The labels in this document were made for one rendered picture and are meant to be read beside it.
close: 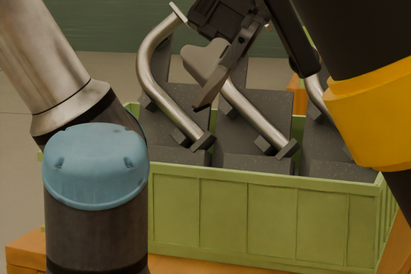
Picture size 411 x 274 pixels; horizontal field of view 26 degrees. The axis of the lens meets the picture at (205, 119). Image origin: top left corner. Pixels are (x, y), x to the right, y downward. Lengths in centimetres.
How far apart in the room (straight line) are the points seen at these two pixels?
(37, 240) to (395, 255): 65
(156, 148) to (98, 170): 82
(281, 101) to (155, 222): 37
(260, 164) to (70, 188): 79
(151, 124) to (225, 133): 16
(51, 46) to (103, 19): 698
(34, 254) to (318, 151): 57
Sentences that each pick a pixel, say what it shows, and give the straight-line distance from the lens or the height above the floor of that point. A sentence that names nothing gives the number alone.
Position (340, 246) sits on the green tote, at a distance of 151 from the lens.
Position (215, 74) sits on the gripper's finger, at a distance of 98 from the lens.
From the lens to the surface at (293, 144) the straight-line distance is 168.
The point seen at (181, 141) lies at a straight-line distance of 174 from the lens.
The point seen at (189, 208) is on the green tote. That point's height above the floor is 88.
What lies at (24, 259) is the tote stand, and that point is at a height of 77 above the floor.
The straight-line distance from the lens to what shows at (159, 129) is 182.
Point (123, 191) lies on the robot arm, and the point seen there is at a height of 111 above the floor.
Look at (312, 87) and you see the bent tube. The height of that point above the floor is 106.
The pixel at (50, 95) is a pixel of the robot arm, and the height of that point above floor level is 118.
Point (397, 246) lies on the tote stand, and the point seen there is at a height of 79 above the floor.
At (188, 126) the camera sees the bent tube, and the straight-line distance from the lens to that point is 175.
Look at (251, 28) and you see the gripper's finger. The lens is 101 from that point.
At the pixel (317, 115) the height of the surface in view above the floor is 101.
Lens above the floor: 142
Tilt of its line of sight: 15 degrees down
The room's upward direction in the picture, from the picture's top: straight up
